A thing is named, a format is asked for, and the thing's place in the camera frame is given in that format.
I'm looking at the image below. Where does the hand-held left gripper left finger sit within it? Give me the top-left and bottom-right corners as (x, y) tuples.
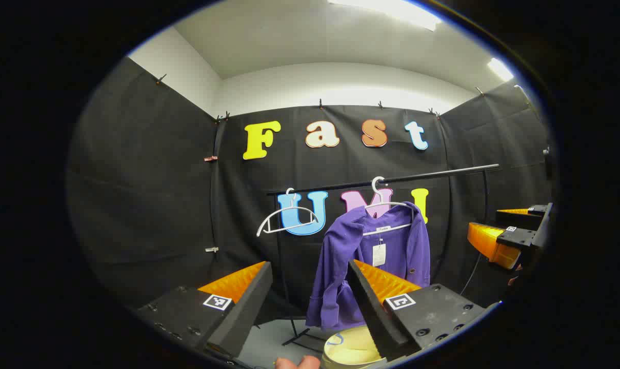
(135, 260), (273, 359)

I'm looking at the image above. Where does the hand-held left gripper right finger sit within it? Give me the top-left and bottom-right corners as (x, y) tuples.
(348, 259), (488, 361)

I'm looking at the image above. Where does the cream round laundry hamper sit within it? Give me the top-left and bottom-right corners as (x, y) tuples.
(321, 325), (387, 369)

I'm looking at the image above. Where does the purple knit shirt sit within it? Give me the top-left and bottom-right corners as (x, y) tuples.
(306, 201), (431, 331)

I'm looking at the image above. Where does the white plastic hanger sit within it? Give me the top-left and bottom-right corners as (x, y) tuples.
(361, 176), (415, 236)
(256, 188), (321, 237)

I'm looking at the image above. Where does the black clothes rack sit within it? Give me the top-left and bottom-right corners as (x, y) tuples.
(265, 163), (501, 354)

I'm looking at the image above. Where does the black backdrop cloth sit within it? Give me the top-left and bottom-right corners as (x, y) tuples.
(66, 56), (552, 329)

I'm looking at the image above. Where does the small ceiling light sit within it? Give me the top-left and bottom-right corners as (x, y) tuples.
(488, 57), (515, 83)

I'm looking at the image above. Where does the row of black backdrop clips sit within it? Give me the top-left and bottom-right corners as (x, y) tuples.
(155, 73), (487, 124)

